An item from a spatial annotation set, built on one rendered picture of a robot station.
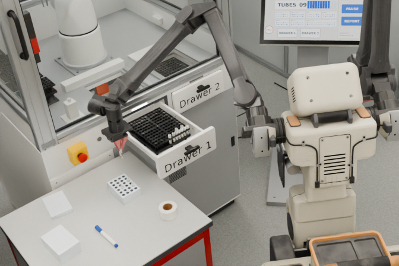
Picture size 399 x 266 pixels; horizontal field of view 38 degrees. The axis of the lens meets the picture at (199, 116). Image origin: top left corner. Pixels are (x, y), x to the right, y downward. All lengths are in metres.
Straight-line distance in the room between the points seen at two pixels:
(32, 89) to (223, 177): 1.29
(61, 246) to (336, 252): 0.95
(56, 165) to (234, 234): 1.17
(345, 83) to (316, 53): 1.18
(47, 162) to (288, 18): 1.33
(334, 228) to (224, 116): 0.98
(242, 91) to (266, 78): 2.51
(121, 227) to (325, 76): 0.95
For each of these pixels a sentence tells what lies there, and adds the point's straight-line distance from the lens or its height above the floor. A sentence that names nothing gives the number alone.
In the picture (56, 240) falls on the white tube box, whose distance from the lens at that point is 2.19.
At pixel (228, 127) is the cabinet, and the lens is 2.97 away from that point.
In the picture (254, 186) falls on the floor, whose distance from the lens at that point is 3.47.
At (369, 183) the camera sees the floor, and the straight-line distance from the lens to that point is 3.53.
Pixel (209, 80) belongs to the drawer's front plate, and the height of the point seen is 0.91.
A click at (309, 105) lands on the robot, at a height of 1.31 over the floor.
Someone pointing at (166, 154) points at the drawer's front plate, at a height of 0.92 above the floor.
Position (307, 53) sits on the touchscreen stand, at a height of 0.85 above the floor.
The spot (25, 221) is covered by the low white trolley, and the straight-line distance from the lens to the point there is 2.39.
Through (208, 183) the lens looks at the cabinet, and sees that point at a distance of 3.07.
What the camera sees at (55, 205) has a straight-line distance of 2.38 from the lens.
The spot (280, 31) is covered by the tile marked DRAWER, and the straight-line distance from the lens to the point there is 2.89.
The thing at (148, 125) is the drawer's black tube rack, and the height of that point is 0.90.
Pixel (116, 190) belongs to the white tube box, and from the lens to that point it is 2.34.
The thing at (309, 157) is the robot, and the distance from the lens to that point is 1.87.
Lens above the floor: 2.33
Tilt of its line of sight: 35 degrees down
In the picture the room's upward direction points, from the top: 6 degrees counter-clockwise
